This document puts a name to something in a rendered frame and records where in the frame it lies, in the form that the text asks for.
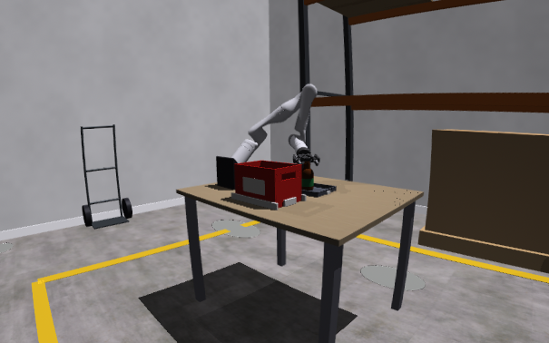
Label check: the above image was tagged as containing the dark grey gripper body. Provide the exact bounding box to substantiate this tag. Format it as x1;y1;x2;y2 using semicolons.
297;147;311;162

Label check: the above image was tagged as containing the red divided crate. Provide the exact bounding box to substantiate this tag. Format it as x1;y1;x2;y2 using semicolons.
234;161;302;208

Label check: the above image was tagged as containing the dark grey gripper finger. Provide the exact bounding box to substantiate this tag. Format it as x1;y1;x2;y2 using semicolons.
307;154;320;166
293;154;304;164

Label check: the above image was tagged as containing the brown bottle with green label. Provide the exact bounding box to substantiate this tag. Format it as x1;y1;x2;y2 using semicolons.
301;162;314;191

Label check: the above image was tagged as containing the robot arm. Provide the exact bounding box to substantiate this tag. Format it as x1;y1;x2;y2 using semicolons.
231;84;317;163

